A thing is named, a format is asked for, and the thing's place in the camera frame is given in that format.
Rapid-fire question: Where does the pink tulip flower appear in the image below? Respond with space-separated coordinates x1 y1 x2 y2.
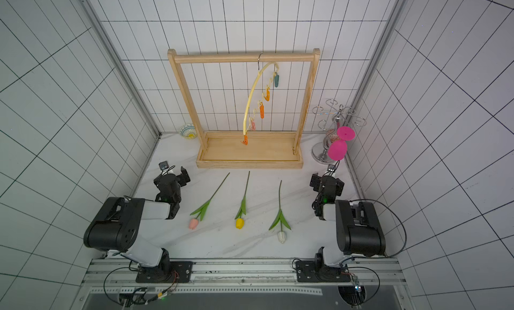
188 173 230 230

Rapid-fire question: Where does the white tulip flower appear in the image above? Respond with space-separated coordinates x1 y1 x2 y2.
269 181 292 244

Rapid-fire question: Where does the yellow tulip flower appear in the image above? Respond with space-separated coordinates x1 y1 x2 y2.
235 172 250 230

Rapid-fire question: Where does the yellow clothes hanger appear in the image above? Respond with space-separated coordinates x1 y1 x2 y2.
242 58 280 136

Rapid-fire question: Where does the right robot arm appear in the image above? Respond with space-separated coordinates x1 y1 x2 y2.
305 173 386 282

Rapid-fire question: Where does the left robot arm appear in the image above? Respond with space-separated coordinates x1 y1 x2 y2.
84 167 193 283

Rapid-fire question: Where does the chrome glass holder stand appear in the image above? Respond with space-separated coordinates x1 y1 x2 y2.
311 99 366 165

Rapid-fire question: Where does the pink plastic wine glass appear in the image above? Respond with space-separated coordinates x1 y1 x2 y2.
327 126 356 161

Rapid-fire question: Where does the patterned glass on stand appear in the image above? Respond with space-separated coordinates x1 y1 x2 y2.
325 129 340 147

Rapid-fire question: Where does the small patterned bowl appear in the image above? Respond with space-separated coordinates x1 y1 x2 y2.
179 123 198 139

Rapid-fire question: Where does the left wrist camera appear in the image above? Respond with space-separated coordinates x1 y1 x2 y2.
159 161 169 172

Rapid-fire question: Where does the wooden hanging rack frame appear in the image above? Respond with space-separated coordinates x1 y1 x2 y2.
167 48 321 169

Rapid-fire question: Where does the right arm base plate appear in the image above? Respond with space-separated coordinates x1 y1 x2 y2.
292 259 351 283

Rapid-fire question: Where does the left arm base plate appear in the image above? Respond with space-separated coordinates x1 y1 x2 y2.
135 261 193 284

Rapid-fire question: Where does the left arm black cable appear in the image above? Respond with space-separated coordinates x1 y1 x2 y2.
103 261 139 307

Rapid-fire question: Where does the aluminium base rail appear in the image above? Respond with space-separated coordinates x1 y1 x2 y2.
78 258 406 302

